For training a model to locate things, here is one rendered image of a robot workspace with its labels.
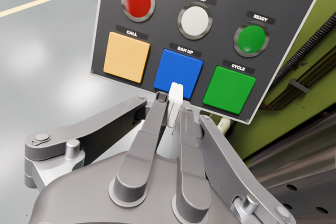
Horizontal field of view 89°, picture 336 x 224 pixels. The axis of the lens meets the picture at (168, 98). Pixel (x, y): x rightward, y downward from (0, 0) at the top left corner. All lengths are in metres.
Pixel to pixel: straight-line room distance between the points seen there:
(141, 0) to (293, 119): 0.61
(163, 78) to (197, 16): 0.12
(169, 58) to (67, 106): 1.30
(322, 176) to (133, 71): 0.50
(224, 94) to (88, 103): 1.31
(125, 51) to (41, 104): 1.34
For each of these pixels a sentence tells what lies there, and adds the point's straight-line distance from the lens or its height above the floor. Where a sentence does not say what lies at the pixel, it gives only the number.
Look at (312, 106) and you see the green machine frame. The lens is 0.69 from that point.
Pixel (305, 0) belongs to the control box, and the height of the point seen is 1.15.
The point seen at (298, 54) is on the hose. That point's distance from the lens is 0.58.
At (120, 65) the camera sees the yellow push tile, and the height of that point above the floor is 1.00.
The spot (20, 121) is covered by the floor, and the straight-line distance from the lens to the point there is 1.58.
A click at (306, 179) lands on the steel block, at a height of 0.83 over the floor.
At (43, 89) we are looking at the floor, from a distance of 1.71.
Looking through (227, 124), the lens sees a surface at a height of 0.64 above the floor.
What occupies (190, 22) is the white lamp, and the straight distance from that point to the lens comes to 0.31.
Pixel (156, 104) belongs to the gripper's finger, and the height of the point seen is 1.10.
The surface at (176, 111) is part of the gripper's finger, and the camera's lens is 0.17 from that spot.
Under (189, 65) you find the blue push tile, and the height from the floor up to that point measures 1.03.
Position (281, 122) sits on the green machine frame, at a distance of 0.74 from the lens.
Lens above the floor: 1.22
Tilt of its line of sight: 50 degrees down
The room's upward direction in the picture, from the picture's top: 18 degrees clockwise
